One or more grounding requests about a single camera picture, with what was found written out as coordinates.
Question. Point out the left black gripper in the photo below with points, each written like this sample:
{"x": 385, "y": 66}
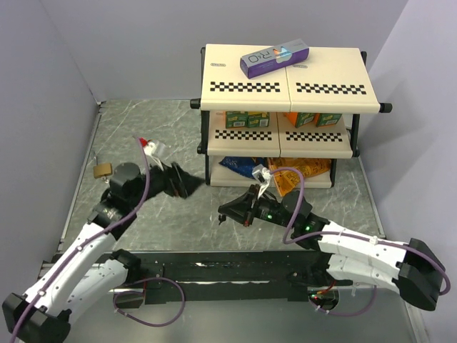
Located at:
{"x": 177, "y": 180}

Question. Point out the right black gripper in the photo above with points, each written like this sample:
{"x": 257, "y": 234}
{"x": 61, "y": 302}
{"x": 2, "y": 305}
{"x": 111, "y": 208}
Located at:
{"x": 240, "y": 209}

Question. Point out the brass padlock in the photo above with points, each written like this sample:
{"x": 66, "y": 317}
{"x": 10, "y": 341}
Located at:
{"x": 101, "y": 170}

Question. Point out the black-headed key bunch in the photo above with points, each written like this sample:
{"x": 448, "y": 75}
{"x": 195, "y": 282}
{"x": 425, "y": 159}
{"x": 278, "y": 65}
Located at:
{"x": 221, "y": 218}

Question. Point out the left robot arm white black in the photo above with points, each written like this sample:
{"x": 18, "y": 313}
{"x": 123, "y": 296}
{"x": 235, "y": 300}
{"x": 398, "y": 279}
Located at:
{"x": 46, "y": 311}

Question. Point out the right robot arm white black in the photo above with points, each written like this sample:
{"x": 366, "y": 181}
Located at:
{"x": 409, "y": 269}

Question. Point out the blue snack bag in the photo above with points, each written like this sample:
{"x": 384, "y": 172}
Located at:
{"x": 242, "y": 165}

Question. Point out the green yellow box left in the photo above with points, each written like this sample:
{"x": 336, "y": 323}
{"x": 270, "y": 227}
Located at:
{"x": 235, "y": 119}

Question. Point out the green yellow box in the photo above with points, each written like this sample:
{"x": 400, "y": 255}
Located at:
{"x": 258, "y": 119}
{"x": 235, "y": 119}

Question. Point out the orange green box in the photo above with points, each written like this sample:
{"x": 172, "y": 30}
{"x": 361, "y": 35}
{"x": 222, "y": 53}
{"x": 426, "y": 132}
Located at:
{"x": 299, "y": 119}

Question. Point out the beige three-tier shelf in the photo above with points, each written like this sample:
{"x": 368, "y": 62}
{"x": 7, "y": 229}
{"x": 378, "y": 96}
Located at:
{"x": 332, "y": 80}

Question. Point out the green box right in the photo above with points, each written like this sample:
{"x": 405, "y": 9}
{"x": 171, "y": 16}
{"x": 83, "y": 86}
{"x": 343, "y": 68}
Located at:
{"x": 326, "y": 119}

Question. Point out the purple toothpaste box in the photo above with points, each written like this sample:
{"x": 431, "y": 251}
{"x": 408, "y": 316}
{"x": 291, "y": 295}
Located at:
{"x": 274, "y": 58}

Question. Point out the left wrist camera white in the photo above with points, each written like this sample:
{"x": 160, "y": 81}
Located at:
{"x": 155, "y": 150}

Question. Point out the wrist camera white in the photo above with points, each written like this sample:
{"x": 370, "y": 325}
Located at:
{"x": 263, "y": 176}
{"x": 155, "y": 150}

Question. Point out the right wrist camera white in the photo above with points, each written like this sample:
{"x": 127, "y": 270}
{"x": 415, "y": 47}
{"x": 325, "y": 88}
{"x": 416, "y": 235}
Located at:
{"x": 263, "y": 176}

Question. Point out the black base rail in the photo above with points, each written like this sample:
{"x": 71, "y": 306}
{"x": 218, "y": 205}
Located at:
{"x": 236, "y": 275}

